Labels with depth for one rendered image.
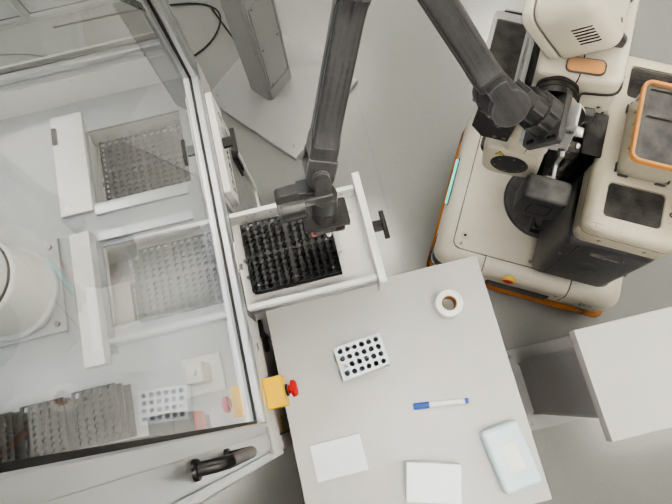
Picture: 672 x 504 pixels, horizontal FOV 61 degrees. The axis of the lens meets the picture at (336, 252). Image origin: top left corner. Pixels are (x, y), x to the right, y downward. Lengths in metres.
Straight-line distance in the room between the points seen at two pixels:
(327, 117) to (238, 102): 1.55
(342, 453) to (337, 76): 0.89
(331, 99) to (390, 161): 1.42
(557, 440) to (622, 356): 0.80
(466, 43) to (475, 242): 1.11
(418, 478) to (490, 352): 0.36
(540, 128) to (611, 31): 0.21
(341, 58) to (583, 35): 0.46
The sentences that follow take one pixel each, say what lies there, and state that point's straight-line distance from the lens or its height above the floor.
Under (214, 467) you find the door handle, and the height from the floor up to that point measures 1.54.
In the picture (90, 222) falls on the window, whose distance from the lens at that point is 0.65.
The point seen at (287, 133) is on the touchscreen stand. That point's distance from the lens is 2.50.
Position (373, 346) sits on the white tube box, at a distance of 1.46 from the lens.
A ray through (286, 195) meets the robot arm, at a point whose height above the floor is 1.19.
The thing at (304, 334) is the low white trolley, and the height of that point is 0.76.
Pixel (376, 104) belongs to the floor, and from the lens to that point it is 2.58.
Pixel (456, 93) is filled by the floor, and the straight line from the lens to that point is 2.64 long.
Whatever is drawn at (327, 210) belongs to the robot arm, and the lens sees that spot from 1.17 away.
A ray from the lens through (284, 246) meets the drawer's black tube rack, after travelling 1.45.
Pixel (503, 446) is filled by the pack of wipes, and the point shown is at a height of 0.81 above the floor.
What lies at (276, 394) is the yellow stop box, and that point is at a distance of 1.36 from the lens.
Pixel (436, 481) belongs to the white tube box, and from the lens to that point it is 1.46.
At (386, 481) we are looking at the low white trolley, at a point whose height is 0.76.
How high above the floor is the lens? 2.26
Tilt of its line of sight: 75 degrees down
